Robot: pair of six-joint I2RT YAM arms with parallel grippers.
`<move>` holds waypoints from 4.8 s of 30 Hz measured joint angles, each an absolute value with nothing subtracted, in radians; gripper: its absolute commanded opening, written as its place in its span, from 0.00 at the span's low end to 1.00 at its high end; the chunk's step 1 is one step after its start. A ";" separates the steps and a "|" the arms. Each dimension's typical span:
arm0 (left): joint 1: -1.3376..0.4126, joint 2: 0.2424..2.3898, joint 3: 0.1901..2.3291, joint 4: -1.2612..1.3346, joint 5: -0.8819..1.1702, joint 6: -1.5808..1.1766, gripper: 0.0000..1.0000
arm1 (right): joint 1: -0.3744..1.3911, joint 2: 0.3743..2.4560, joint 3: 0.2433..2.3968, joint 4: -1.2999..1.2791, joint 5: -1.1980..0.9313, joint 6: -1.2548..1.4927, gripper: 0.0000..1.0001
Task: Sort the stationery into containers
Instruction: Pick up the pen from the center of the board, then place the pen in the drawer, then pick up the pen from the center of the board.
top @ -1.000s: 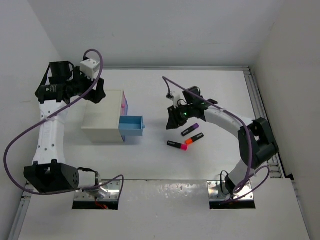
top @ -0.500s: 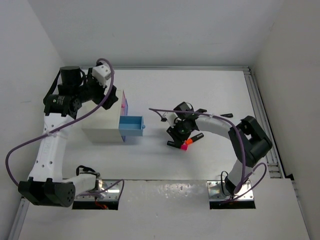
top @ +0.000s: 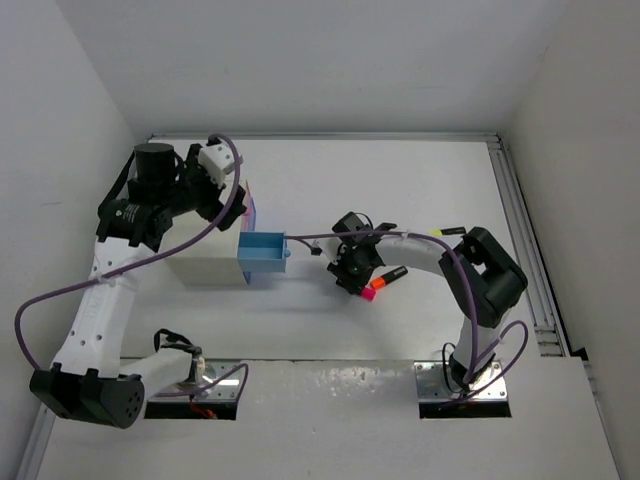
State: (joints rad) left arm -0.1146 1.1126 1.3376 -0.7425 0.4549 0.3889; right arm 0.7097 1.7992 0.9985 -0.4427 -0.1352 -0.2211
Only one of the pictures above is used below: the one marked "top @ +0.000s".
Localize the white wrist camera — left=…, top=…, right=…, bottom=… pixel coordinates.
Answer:
left=198, top=143, right=235, bottom=188
left=310, top=237, right=341, bottom=262

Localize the pink drawer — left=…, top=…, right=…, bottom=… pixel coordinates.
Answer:
left=242, top=179, right=253, bottom=218

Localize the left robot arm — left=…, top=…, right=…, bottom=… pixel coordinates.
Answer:
left=29, top=134, right=246, bottom=429

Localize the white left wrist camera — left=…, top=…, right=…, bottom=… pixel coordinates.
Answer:
left=198, top=143, right=235, bottom=188

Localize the orange black highlighter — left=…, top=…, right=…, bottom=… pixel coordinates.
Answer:
left=370, top=266, right=408, bottom=291

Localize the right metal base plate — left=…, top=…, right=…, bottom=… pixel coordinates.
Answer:
left=415, top=361, right=510, bottom=401

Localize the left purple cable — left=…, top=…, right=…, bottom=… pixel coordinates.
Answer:
left=14, top=132, right=250, bottom=399

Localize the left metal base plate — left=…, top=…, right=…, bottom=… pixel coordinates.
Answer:
left=151, top=359, right=249, bottom=403

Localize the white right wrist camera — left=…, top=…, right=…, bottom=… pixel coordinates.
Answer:
left=310, top=237, right=341, bottom=262

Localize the metal base plate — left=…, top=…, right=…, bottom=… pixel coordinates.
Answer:
left=415, top=361, right=510, bottom=401
left=151, top=359, right=249, bottom=403

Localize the light blue drawer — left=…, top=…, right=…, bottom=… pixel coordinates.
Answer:
left=237, top=231, right=290, bottom=273

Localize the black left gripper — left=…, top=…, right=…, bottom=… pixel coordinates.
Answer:
left=160, top=144, right=246, bottom=230

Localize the aluminium frame rail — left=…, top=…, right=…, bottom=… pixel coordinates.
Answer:
left=487, top=136, right=571, bottom=357

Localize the white drawer cabinet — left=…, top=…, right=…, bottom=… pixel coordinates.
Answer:
left=161, top=212, right=249, bottom=288

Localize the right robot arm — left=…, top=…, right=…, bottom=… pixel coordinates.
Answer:
left=319, top=212, right=528, bottom=390

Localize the pink black highlighter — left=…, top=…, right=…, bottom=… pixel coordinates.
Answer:
left=360, top=287, right=376, bottom=302

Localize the yellow black highlighter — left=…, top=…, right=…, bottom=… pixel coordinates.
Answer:
left=428, top=226, right=467, bottom=237

